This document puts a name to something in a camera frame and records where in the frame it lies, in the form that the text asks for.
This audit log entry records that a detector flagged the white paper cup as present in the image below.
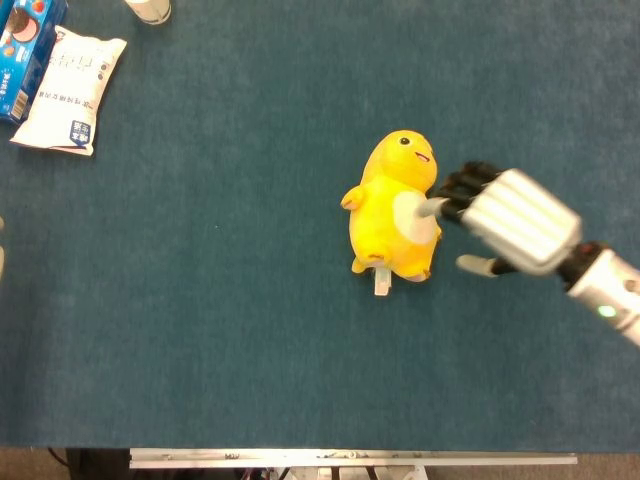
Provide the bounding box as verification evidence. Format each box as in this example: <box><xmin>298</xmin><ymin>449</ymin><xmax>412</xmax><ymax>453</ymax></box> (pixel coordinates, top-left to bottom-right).
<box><xmin>124</xmin><ymin>0</ymin><xmax>172</xmax><ymax>26</ymax></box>

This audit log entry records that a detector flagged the yellow plush duck toy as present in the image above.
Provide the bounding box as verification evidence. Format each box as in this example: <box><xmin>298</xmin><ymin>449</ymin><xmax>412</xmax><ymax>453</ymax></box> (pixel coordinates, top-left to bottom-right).
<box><xmin>340</xmin><ymin>129</ymin><xmax>444</xmax><ymax>297</ymax></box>

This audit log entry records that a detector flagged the blue cookie box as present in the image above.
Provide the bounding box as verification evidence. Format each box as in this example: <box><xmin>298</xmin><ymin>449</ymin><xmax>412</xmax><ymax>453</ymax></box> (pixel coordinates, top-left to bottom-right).
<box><xmin>0</xmin><ymin>0</ymin><xmax>69</xmax><ymax>124</ymax></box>

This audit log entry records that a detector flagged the aluminium frame rail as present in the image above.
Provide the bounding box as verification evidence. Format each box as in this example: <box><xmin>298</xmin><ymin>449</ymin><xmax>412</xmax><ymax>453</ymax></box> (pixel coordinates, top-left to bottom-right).
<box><xmin>128</xmin><ymin>447</ymin><xmax>579</xmax><ymax>470</ymax></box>

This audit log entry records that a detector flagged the blue felt table mat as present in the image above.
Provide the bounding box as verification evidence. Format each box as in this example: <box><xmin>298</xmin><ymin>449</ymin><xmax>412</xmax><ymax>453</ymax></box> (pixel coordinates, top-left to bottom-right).
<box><xmin>0</xmin><ymin>0</ymin><xmax>640</xmax><ymax>449</ymax></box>

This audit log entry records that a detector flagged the white snack bag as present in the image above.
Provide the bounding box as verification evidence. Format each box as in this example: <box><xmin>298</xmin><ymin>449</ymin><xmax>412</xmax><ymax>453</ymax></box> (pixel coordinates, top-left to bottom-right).
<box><xmin>9</xmin><ymin>24</ymin><xmax>128</xmax><ymax>157</ymax></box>

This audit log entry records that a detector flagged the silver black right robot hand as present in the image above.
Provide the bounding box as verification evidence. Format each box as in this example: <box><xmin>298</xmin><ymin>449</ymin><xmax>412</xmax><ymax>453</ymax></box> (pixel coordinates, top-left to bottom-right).
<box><xmin>413</xmin><ymin>160</ymin><xmax>584</xmax><ymax>279</ymax></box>

